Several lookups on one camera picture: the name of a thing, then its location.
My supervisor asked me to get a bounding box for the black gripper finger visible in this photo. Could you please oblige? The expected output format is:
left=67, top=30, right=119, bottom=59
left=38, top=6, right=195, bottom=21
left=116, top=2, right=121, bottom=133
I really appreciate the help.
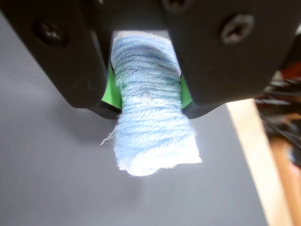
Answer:
left=0, top=0, right=123, bottom=121
left=162, top=0, right=301, bottom=120

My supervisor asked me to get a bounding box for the light blue yarn block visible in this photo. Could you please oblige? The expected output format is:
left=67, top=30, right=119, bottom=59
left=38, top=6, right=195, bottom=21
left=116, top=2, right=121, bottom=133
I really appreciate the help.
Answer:
left=100, top=30, right=203, bottom=178

